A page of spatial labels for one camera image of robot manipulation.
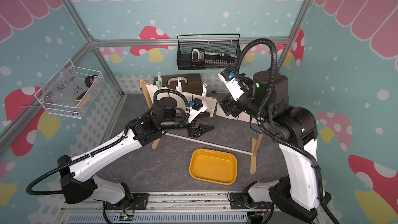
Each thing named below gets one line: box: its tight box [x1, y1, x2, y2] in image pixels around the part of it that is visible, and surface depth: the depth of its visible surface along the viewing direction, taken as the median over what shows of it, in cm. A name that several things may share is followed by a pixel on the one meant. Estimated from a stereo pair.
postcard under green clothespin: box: [145, 84, 166, 104], surface depth 67 cm
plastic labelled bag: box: [40, 66, 88, 108], surface depth 69 cm
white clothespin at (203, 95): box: [201, 82, 208, 101], surface depth 61 cm
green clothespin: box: [155, 72, 163, 90], surface depth 64 cm
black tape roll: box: [84, 74, 99, 88], surface depth 82 cm
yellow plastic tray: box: [189, 148, 238, 186], surface depth 87 cm
